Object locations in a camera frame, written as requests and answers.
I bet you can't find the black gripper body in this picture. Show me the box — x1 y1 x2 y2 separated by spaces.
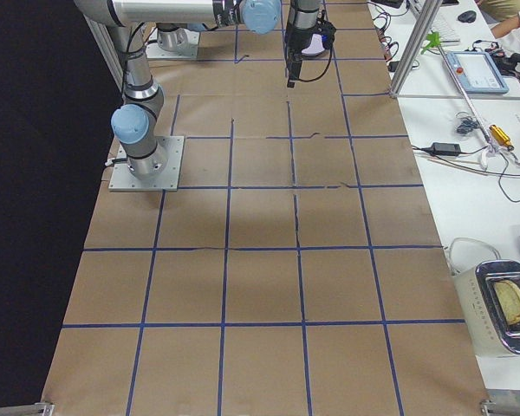
284 29 315 82

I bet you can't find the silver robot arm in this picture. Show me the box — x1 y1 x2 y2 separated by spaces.
75 1 282 192
156 23 209 55

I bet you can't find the lilac plate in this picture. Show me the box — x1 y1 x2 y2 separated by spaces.
302 34 327 59

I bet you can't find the green clip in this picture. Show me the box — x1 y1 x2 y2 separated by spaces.
420 31 441 55

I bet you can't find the long metal rod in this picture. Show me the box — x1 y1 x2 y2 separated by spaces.
437 44 499 153

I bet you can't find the black power adapter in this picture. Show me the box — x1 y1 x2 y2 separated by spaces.
429 142 462 157

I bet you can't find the black computer mouse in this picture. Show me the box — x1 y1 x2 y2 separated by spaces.
457 10 478 23

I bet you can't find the blue teach pendant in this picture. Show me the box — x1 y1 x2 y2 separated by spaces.
445 51 509 94

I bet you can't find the brown paper table cover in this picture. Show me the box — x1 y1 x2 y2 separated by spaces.
42 1 485 415

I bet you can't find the yellow tool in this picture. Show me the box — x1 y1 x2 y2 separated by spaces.
489 125 514 151

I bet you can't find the cream toaster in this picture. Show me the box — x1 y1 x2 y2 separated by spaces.
453 259 520 357

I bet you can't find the toast slice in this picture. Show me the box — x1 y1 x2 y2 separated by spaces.
493 280 520 325

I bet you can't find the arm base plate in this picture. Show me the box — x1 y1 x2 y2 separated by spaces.
146 28 200 61
108 136 185 192

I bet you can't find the aluminium frame post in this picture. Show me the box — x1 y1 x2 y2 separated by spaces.
389 0 442 98

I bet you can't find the black cable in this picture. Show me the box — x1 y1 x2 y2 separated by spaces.
411 145 520 204

